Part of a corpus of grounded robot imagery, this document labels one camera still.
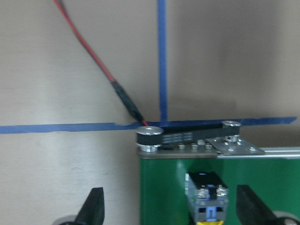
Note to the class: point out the yellow push button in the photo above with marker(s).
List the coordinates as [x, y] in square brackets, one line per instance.
[207, 198]

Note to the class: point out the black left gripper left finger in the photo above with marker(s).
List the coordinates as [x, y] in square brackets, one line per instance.
[92, 211]

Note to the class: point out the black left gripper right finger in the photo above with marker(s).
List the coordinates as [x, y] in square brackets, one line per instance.
[251, 210]

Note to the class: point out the green conveyor belt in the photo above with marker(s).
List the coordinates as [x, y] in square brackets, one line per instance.
[167, 152]

